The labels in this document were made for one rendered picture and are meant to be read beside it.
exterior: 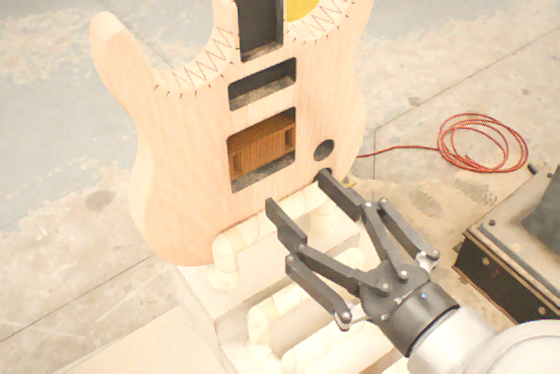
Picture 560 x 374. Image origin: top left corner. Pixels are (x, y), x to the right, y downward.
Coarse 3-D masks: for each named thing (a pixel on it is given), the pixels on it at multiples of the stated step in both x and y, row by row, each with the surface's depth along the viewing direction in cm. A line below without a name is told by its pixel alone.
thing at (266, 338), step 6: (270, 324) 77; (252, 330) 76; (258, 330) 76; (264, 330) 76; (270, 330) 78; (252, 336) 78; (258, 336) 77; (264, 336) 77; (270, 336) 79; (252, 342) 79; (258, 342) 78; (264, 342) 79; (270, 342) 81
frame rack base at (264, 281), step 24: (336, 216) 89; (264, 240) 86; (312, 240) 86; (336, 240) 86; (240, 264) 83; (264, 264) 83; (192, 288) 81; (240, 288) 81; (264, 288) 81; (192, 312) 90; (216, 312) 78; (240, 312) 80; (216, 336) 81
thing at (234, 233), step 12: (300, 192) 78; (312, 192) 78; (288, 204) 77; (300, 204) 77; (312, 204) 78; (252, 216) 76; (264, 216) 75; (240, 228) 74; (252, 228) 74; (264, 228) 75; (216, 240) 73; (228, 240) 73; (240, 240) 73; (252, 240) 75; (216, 252) 73; (228, 252) 73
